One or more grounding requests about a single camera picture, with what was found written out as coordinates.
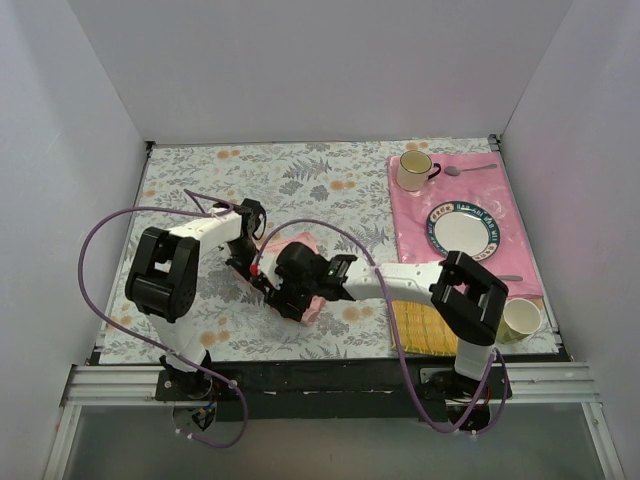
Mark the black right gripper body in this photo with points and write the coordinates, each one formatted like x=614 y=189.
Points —
x=279 y=302

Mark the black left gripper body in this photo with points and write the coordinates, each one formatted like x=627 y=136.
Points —
x=239 y=255

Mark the peach satin napkin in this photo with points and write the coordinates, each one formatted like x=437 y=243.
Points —
x=300 y=237

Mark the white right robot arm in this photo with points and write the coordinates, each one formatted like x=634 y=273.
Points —
x=468 y=297

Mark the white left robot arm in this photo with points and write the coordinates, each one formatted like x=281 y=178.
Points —
x=162 y=280

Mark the floral patterned tablecloth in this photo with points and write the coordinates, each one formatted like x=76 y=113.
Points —
x=338 y=192

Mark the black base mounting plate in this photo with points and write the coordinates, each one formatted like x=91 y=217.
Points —
x=326 y=389

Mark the yellow bamboo tray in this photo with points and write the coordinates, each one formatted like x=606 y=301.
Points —
x=423 y=331

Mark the white mug black rim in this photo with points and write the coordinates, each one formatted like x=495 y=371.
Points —
x=415 y=169

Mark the white plate green rim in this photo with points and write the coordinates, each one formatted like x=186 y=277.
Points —
x=465 y=227

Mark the small silver spoon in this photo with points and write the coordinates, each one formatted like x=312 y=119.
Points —
x=454 y=171

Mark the silver fork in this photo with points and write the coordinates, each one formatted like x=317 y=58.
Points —
x=510 y=278

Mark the pink floral placemat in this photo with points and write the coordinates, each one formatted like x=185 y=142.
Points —
x=487 y=189

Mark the yellow green mug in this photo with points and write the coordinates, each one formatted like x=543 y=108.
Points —
x=521 y=318

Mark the aluminium frame rail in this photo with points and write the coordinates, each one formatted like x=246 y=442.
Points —
x=531 y=383

